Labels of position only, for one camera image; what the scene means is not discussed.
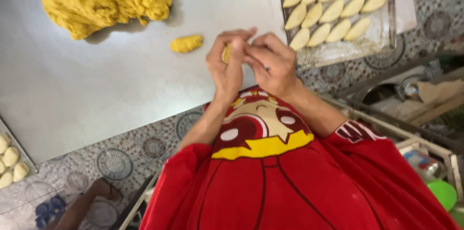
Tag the person's right hand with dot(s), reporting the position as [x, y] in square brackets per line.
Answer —
[277, 68]

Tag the person's left hand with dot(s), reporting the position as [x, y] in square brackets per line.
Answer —
[226, 74]

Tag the person's right fingers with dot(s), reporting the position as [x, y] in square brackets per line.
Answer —
[266, 43]

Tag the person's left fingers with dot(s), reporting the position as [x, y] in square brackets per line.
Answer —
[232, 36]

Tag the small yellow dough piece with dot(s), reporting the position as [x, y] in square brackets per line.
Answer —
[226, 54]

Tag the small yellow dough lump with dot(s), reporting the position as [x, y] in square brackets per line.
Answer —
[186, 44]

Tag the rows of shaped pale pastries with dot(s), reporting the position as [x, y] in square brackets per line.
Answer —
[331, 12]

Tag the metal baking tray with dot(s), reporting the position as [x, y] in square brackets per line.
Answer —
[344, 50]

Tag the white board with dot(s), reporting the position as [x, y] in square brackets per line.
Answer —
[405, 8]

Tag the person's red printed shirt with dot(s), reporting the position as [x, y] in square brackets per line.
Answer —
[275, 186]

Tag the cluttered metal rack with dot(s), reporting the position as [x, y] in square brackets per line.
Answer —
[417, 99]

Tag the white framed crate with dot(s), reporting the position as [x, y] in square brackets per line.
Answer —
[431, 146]

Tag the clear plastic bottle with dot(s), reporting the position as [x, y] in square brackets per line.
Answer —
[425, 164]

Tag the person's left leg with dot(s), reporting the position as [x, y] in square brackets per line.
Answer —
[85, 204]

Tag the green plastic lid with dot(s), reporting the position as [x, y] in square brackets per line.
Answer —
[442, 194]

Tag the floured metal tray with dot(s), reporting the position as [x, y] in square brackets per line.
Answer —
[22, 153]

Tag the round pale dough ball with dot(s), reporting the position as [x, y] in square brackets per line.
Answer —
[2, 167]
[20, 171]
[3, 143]
[11, 156]
[5, 179]

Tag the blue patterned slipper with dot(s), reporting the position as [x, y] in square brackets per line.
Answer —
[50, 210]

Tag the white and black frame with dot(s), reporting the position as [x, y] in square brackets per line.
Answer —
[136, 204]

